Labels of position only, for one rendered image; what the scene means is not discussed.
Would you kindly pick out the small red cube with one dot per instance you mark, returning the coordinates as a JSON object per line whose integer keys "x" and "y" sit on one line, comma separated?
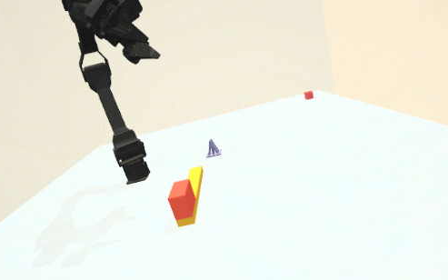
{"x": 308, "y": 95}

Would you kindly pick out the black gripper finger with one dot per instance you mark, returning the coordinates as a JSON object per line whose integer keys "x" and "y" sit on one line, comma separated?
{"x": 118, "y": 26}
{"x": 143, "y": 51}

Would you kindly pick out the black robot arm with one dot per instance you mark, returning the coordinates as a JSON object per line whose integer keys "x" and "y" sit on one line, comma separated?
{"x": 126, "y": 144}

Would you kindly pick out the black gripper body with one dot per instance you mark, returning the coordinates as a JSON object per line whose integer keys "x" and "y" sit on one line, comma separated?
{"x": 95, "y": 16}

